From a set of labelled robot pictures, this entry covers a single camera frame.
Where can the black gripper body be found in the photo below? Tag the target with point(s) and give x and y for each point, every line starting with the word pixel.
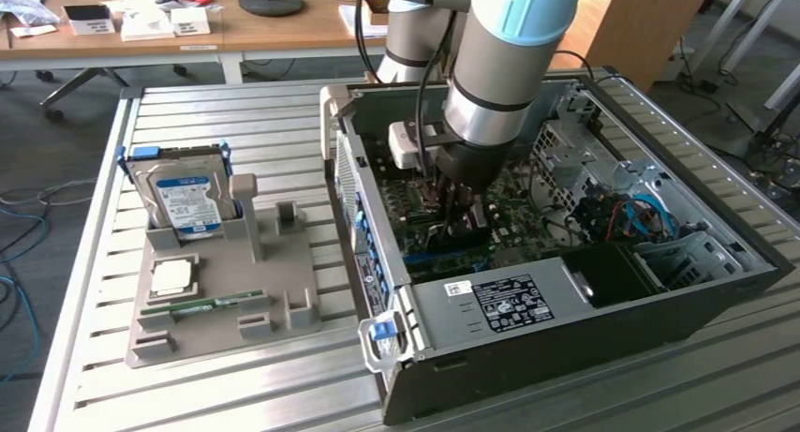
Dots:
pixel 472 167

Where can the black graphics card green board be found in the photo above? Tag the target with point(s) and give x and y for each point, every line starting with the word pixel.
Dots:
pixel 462 247

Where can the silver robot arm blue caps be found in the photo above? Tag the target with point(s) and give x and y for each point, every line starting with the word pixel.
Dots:
pixel 493 76

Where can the metal CPU socket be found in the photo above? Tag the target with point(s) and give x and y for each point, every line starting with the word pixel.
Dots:
pixel 420 198

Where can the green motherboard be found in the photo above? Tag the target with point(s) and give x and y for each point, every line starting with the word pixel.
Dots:
pixel 525 235

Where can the silver chipset heatsink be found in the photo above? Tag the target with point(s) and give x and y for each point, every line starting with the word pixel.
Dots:
pixel 506 259

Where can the blue expansion slot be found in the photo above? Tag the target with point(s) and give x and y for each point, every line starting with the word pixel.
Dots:
pixel 421 259

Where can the silver perforated drive cage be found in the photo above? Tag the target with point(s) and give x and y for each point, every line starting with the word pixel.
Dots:
pixel 572 160

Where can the silver power supply unit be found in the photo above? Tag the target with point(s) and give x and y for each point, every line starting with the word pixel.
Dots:
pixel 449 310

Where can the black open PC case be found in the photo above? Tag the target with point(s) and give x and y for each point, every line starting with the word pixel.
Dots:
pixel 562 357

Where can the white paper stack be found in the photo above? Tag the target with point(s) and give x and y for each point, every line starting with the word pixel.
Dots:
pixel 349 24

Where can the silver disk bay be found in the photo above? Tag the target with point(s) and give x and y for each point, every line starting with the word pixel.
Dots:
pixel 693 263

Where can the grey plastic parts rack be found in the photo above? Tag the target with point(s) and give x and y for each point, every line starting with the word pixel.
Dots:
pixel 225 272

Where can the wooden cabinet panel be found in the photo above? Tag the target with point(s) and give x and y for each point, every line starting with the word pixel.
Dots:
pixel 644 29

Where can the hard disk in blue caddy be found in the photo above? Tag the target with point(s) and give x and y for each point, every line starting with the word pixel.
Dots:
pixel 184 198

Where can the wooden top office desk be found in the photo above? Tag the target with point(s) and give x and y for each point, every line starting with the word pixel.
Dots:
pixel 281 29
pixel 62 48

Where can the green loose RAM stick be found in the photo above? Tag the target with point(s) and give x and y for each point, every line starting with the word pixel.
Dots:
pixel 200 304

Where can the silver CPU chip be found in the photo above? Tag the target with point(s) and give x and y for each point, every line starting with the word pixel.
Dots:
pixel 170 276

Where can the black round lamp base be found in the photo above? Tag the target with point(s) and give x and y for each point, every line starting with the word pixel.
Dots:
pixel 272 4

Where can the white printed card box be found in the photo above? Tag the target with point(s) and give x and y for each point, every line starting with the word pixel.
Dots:
pixel 189 23

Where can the white stacked boxes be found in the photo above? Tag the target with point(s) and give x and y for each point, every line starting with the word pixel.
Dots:
pixel 146 26

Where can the white box black top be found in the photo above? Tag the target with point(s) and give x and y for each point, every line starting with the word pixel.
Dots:
pixel 88 19

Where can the white paper tag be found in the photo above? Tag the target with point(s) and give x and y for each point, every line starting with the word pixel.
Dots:
pixel 30 31

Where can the clear plastic bag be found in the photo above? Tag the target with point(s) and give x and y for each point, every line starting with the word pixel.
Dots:
pixel 25 10

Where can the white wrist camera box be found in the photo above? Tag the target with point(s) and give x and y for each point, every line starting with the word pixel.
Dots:
pixel 405 146

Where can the white desk frame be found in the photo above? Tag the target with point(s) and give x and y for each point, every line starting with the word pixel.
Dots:
pixel 785 87

